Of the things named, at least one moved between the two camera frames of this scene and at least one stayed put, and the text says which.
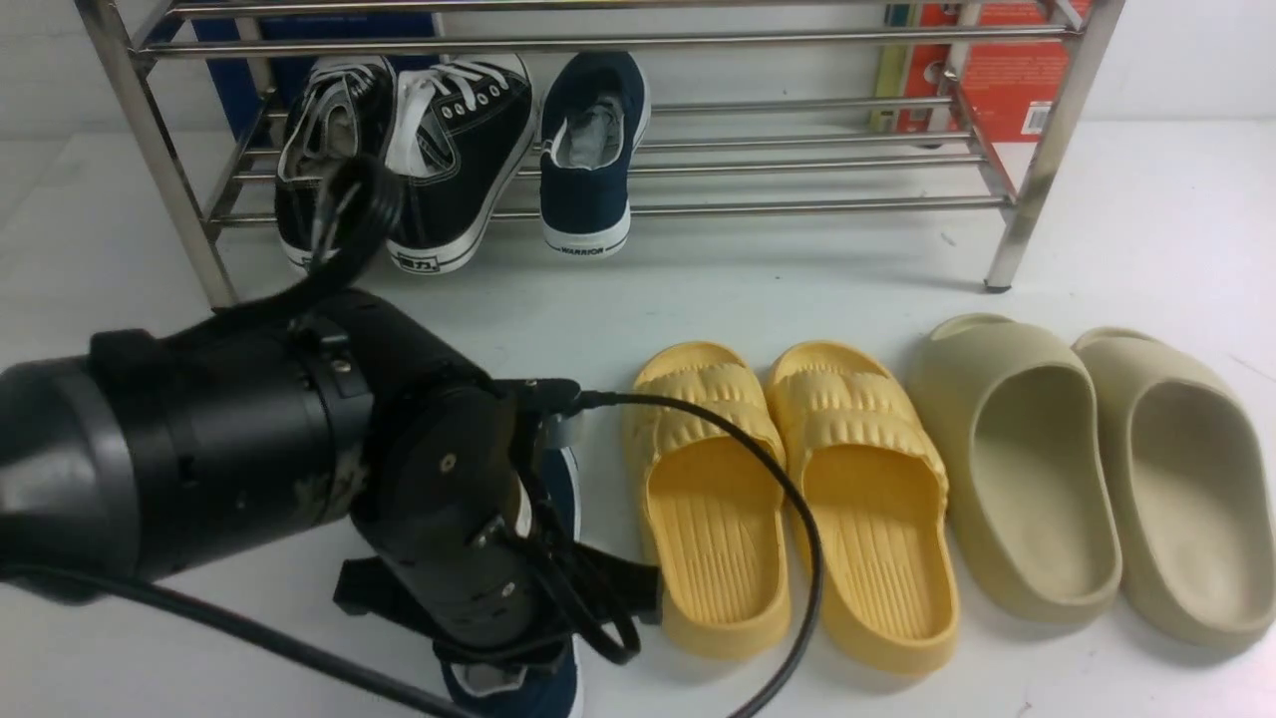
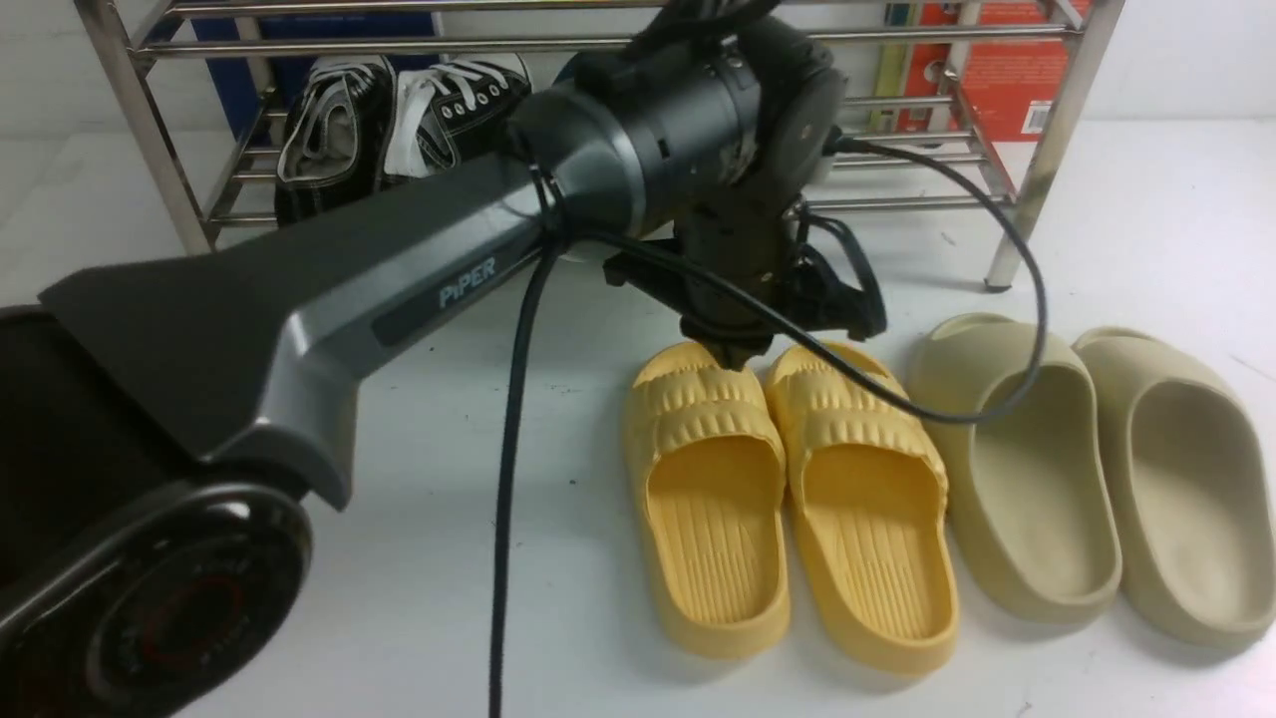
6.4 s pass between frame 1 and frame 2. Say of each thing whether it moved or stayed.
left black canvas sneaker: stayed
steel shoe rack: stayed
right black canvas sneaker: stayed
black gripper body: moved
